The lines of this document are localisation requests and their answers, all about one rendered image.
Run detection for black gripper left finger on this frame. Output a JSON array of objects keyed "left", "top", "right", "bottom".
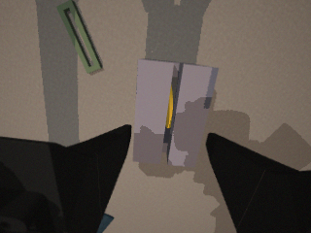
[{"left": 0, "top": 124, "right": 131, "bottom": 233}]

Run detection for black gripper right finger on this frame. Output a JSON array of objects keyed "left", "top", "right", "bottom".
[{"left": 206, "top": 133, "right": 311, "bottom": 233}]

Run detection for gold coin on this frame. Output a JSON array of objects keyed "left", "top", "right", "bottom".
[{"left": 165, "top": 85, "right": 173, "bottom": 128}]

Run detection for dark green rectangular frame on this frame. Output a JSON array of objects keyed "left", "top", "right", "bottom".
[{"left": 56, "top": 0, "right": 103, "bottom": 74}]

